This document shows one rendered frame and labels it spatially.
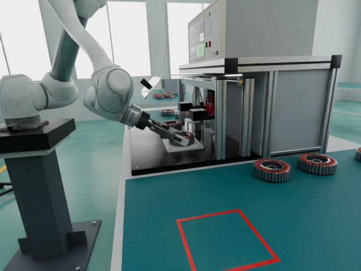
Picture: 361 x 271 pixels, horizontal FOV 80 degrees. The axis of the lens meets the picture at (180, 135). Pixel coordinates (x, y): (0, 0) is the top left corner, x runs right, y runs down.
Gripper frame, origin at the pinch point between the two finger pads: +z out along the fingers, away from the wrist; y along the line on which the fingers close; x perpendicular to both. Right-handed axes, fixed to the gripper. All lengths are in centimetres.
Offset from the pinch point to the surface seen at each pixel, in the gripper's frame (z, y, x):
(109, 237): 2, -44, -92
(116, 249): -19, 51, -18
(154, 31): -15, -472, 128
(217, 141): 5.6, 20.4, 7.5
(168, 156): -5.1, 11.1, -6.8
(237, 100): 14.5, 1.6, 25.3
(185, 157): -0.1, 14.7, -4.0
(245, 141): 15.4, 20.6, 11.6
